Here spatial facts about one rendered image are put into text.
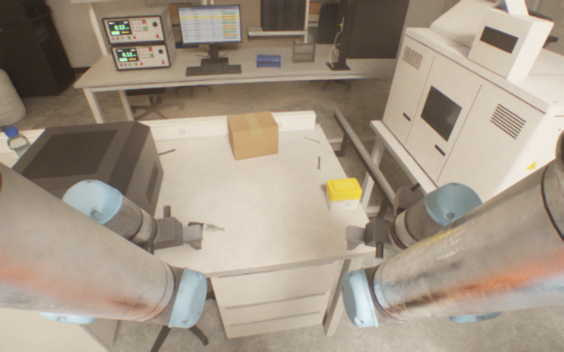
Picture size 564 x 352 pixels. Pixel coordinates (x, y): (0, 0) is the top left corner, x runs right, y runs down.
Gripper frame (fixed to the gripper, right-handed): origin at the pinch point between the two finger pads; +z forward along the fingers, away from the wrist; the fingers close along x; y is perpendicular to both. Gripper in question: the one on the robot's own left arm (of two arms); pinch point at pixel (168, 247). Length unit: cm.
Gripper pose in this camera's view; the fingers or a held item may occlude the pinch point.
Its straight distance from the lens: 73.8
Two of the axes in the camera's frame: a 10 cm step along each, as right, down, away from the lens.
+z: 0.4, 4.3, 9.0
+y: -1.8, -8.8, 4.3
